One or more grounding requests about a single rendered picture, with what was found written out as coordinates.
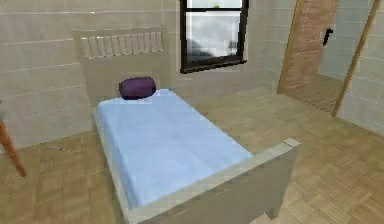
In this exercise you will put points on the beige bed with blue sheet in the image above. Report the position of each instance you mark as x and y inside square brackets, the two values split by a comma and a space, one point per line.
[166, 143]

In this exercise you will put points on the purple pillow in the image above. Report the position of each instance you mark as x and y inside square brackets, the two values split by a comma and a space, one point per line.
[137, 88]

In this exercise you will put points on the black framed window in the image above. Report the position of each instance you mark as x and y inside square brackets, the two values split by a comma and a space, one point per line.
[213, 33]

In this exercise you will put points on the brown wooden room door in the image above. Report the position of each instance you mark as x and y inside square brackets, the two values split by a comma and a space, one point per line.
[306, 50]

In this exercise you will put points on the brown wooden furniture leg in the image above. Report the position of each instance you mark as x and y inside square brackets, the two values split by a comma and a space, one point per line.
[10, 148]

